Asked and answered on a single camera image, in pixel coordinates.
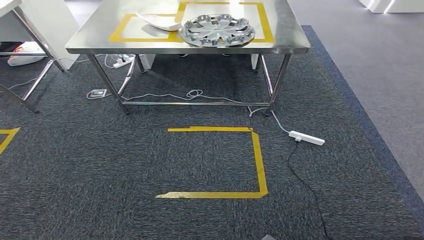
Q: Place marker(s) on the stainless steel workbench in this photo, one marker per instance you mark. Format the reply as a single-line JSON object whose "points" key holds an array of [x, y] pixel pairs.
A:
{"points": [[96, 33]]}

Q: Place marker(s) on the yellow tape bench marking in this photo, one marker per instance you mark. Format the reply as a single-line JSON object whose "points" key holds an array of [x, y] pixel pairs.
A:
{"points": [[265, 23]]}

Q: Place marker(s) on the yellow floor tape marking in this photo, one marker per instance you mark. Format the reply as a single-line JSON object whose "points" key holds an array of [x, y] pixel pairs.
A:
{"points": [[260, 159], [11, 134]]}

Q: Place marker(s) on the floor socket box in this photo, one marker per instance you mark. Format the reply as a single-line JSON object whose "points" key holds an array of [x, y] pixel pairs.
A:
{"points": [[98, 93]]}

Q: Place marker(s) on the white plastic bag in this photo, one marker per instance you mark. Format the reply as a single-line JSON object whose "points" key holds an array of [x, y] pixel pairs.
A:
{"points": [[26, 58]]}

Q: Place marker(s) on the grey plastic wheel hubcap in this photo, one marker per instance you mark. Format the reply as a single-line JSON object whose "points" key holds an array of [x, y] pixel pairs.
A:
{"points": [[215, 28]]}

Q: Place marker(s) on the white cabinet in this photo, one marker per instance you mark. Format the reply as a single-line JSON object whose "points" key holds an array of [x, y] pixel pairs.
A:
{"points": [[397, 6]]}

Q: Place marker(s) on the white curved plastic part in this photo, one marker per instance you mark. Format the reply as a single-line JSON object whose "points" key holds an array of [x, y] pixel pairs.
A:
{"points": [[159, 24]]}

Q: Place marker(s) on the white power strip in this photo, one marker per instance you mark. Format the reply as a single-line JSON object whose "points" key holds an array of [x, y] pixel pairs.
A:
{"points": [[306, 137], [122, 62]]}

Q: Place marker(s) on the white table steel legs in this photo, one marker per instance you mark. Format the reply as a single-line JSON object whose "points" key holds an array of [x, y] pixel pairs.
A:
{"points": [[56, 30]]}

